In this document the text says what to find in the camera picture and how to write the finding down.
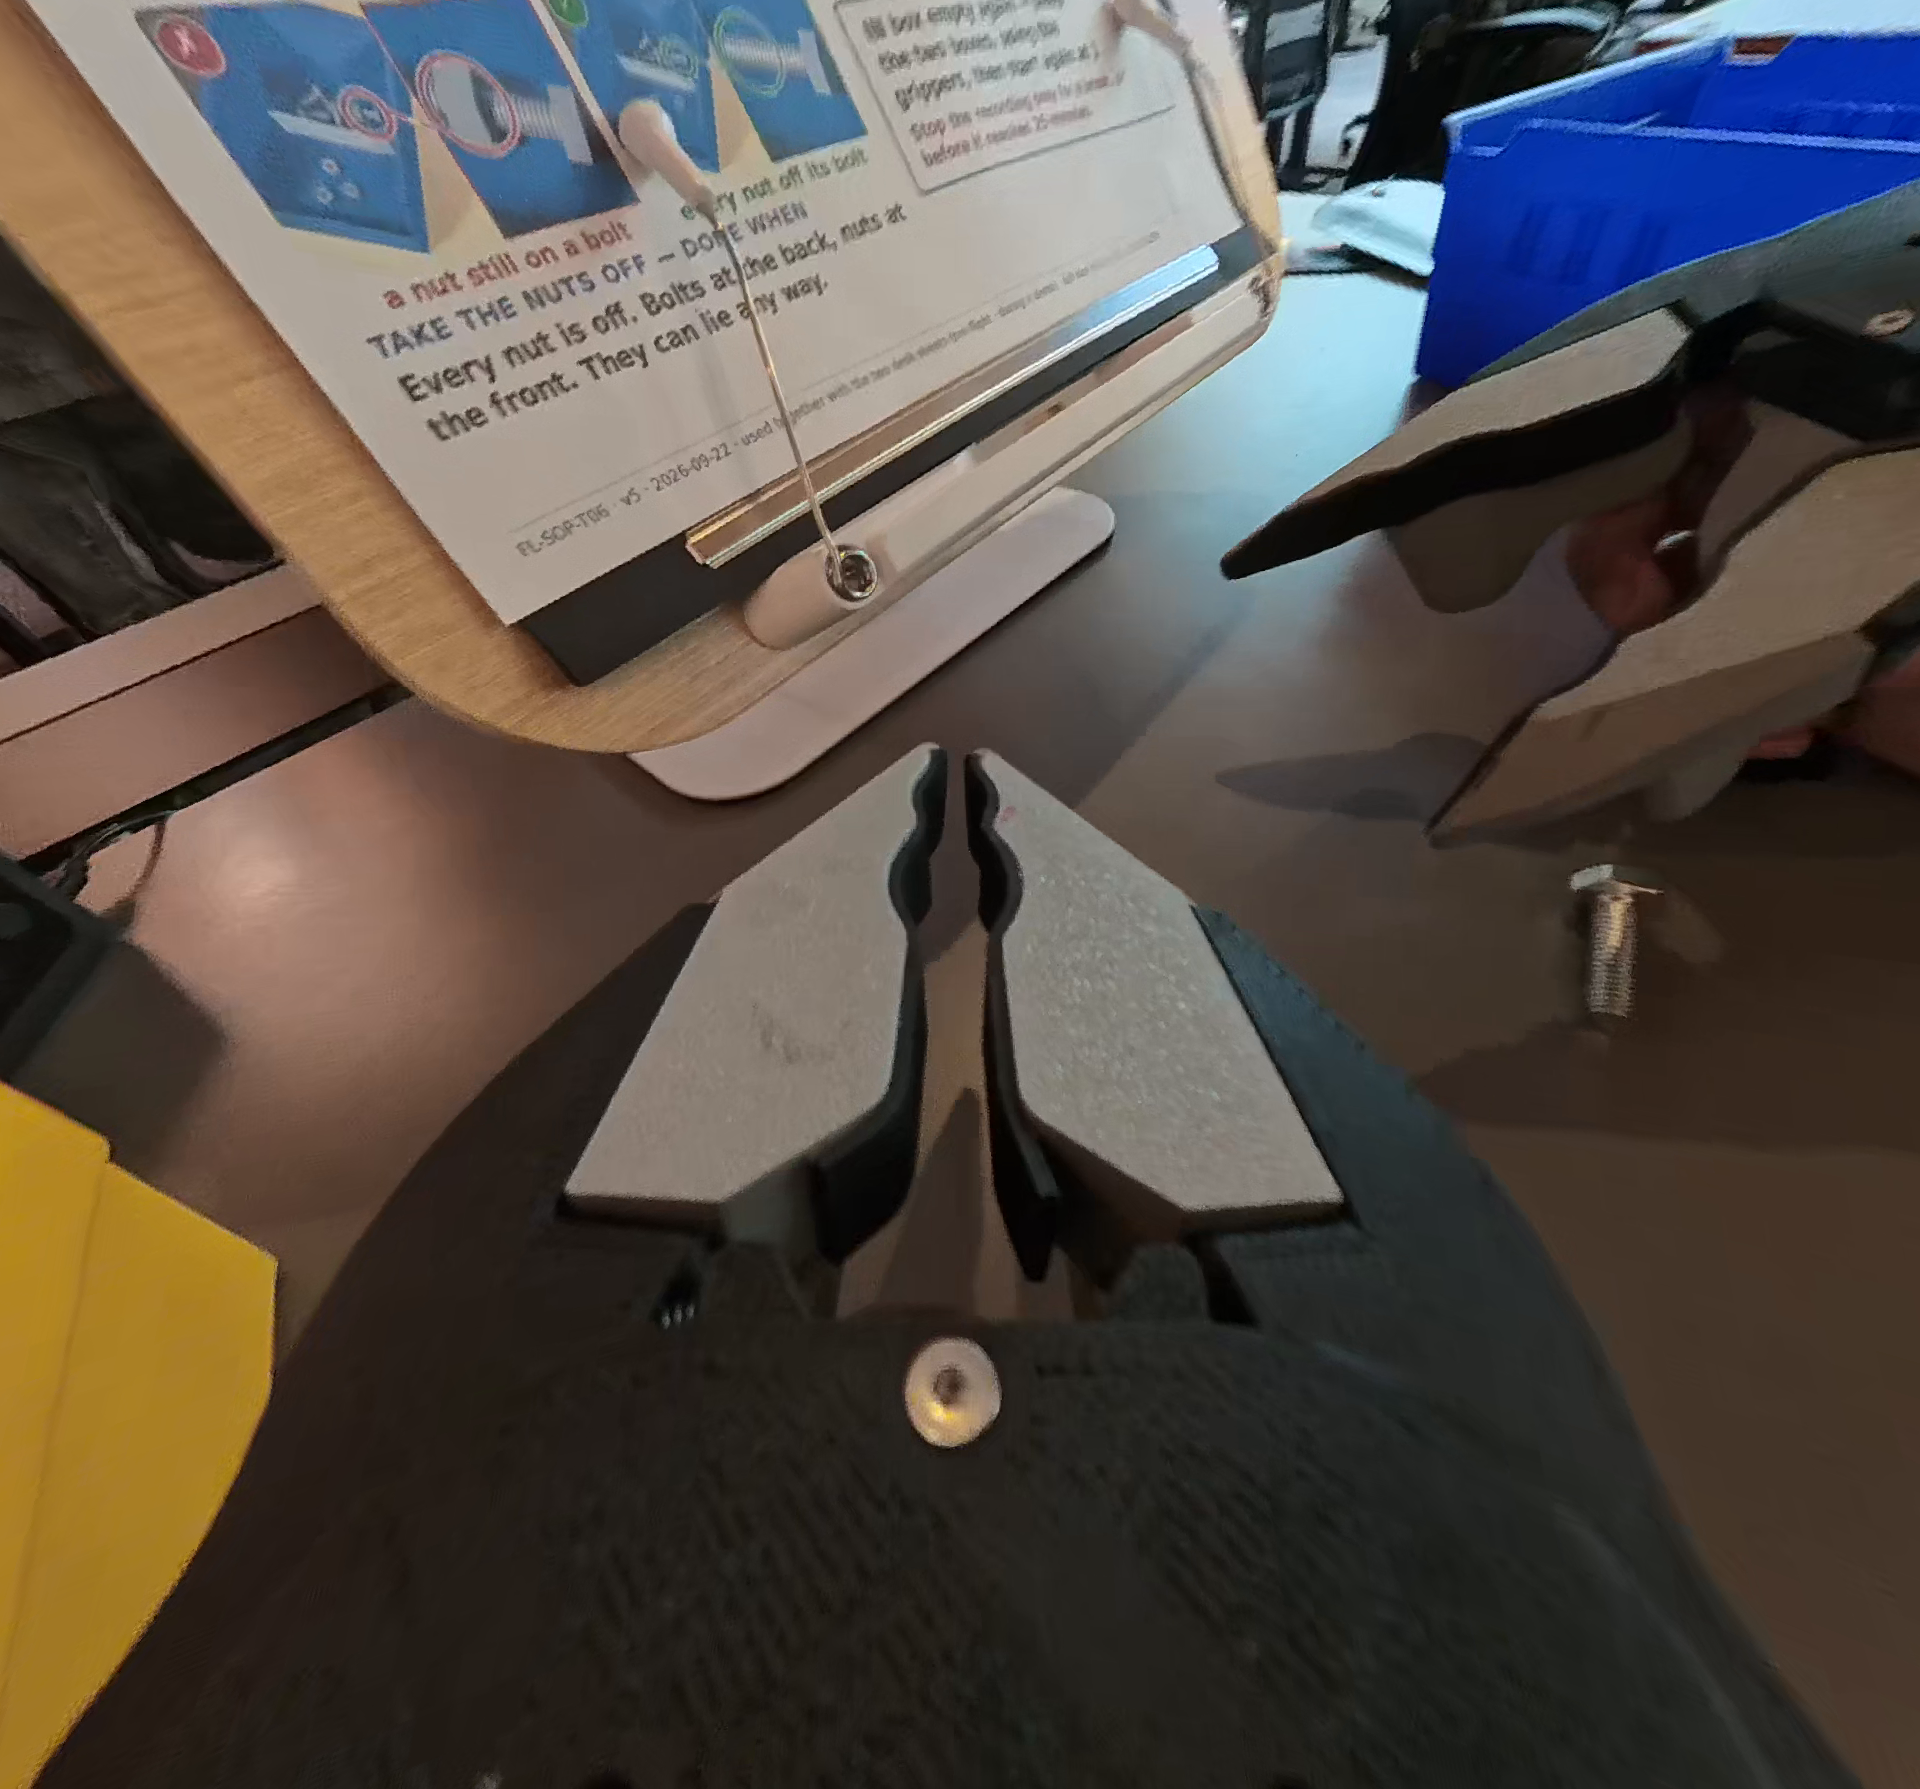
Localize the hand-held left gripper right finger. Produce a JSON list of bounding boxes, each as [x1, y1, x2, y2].
[[964, 749, 1347, 1289]]

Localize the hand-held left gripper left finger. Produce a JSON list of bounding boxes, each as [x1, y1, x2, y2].
[[562, 747, 951, 1265]]

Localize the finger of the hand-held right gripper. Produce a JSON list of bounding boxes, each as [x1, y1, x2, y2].
[[1220, 304, 1703, 617], [1425, 438, 1920, 850]]

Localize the steel hex bolt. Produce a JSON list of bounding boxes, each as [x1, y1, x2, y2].
[[1569, 859, 1666, 1027]]

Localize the yellow plastic bin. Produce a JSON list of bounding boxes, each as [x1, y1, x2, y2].
[[0, 1080, 282, 1789]]

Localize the person's right hand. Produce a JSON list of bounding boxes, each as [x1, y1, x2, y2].
[[1569, 386, 1920, 790]]

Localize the blue plastic bin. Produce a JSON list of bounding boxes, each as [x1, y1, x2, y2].
[[1414, 32, 1920, 384]]

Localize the white rounded object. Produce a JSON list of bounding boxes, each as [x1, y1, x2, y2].
[[1308, 181, 1445, 279]]

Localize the printed instruction sheet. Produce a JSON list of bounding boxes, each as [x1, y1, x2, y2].
[[0, 0, 1254, 624]]

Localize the instruction sheet on stand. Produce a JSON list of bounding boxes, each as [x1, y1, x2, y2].
[[0, 0, 1291, 803]]

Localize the metal wire page holder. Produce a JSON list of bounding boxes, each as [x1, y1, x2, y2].
[[618, 94, 889, 608], [1102, 0, 1277, 222]]

